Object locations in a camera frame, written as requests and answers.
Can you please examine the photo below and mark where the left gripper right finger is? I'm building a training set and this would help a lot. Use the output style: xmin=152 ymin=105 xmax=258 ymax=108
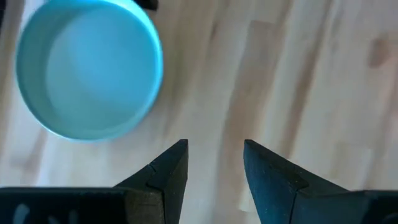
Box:
xmin=243 ymin=139 xmax=398 ymax=224

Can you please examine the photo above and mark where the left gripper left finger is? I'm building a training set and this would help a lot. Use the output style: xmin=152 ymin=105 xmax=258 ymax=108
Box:
xmin=0 ymin=139 xmax=190 ymax=224

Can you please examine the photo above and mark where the light teal plate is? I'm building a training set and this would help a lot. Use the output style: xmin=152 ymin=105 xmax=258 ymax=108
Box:
xmin=14 ymin=0 xmax=165 ymax=142

